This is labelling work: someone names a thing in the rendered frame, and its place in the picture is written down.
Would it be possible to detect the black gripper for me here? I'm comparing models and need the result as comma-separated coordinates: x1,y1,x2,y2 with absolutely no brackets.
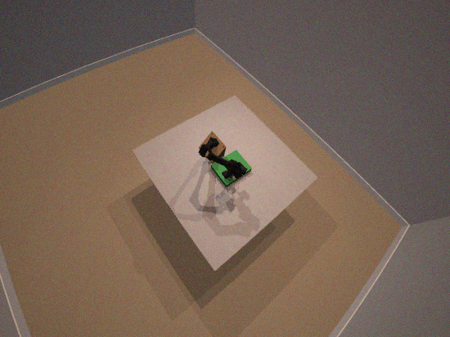
222,170,232,179

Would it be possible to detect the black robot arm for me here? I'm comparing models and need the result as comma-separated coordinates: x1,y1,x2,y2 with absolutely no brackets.
199,137,247,178

